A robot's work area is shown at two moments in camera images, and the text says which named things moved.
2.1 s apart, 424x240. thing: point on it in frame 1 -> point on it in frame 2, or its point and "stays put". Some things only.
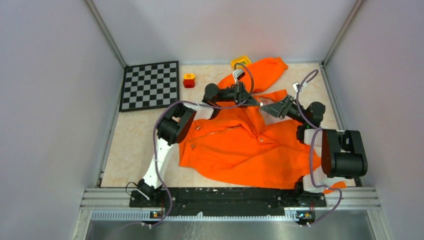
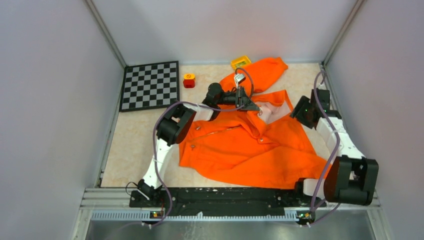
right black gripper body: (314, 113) -> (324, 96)
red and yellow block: (189, 81) stays put
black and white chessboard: (149, 86) stays put
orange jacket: (241, 145) stays put
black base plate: (224, 202) stays put
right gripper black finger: (280, 109) -> (304, 112)
